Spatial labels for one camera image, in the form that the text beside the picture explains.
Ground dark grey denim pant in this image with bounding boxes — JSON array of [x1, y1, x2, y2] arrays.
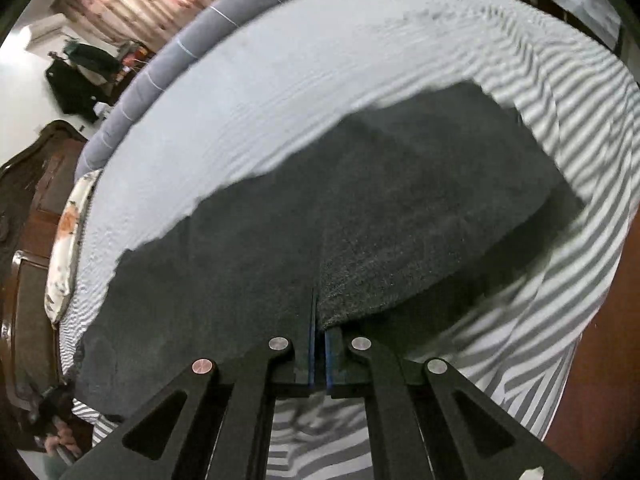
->
[[75, 82, 584, 418]]

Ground person's left hand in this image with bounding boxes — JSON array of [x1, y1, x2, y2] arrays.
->
[[44, 418, 81, 458]]

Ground floral white orange pillow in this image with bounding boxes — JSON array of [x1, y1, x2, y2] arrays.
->
[[43, 169, 102, 326]]

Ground dark wooden headboard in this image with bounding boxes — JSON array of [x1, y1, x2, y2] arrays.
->
[[1, 119, 86, 451]]

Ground grey white striped bedsheet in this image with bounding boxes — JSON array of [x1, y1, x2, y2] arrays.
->
[[61, 0, 639, 479]]

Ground dark clothes on rack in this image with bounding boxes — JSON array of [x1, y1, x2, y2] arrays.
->
[[44, 40, 122, 124]]

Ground white air conditioner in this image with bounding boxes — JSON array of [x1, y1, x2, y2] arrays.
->
[[28, 13, 68, 42]]

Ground grey blue folded blanket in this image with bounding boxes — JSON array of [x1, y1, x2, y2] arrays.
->
[[74, 0, 290, 180]]

